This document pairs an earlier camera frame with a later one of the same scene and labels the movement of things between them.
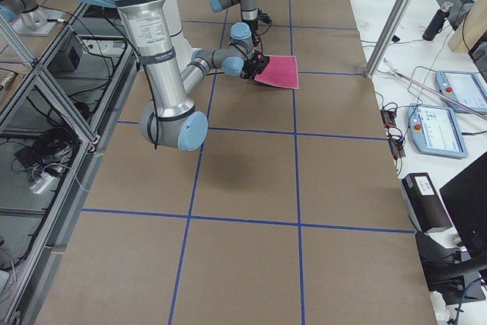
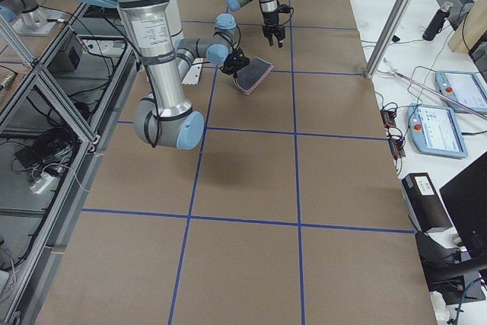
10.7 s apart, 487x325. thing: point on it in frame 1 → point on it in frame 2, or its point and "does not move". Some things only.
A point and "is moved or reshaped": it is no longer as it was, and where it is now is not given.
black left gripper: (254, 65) → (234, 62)
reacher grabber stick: (395, 71) does not move
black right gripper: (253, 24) → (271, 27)
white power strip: (44, 180) does not move
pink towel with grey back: (281, 71) is moved or reshaped
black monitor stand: (449, 272) does not move
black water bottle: (433, 27) does not move
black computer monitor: (466, 194) does not move
